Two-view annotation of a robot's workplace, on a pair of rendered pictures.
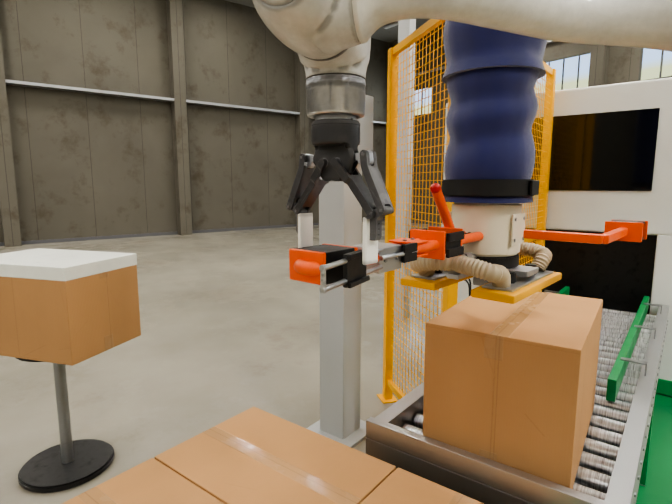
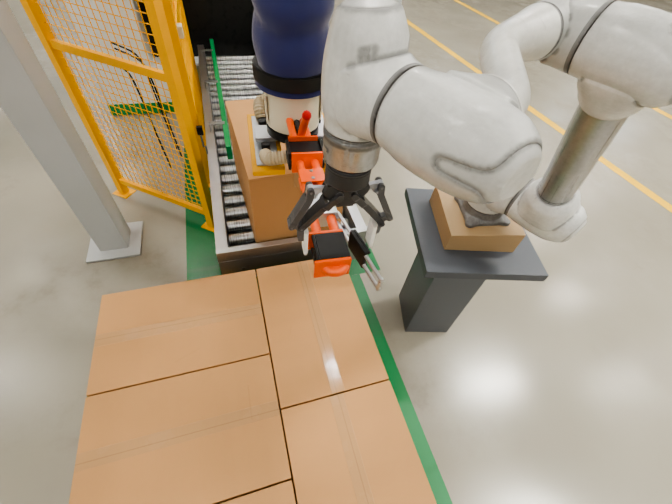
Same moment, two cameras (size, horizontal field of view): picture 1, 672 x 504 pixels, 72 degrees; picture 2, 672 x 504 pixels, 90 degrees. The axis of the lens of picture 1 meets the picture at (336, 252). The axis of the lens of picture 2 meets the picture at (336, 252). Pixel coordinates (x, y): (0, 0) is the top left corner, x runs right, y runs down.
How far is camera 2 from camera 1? 0.76 m
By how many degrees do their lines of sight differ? 65
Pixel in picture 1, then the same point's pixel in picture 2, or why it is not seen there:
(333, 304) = (55, 149)
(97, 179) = not seen: outside the picture
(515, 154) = not seen: hidden behind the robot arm
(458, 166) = (287, 66)
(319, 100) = (363, 164)
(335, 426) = (115, 242)
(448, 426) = (273, 230)
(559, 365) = not seen: hidden behind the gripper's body
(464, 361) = (280, 193)
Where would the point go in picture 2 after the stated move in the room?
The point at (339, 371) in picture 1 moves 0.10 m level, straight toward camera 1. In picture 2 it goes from (98, 204) to (108, 213)
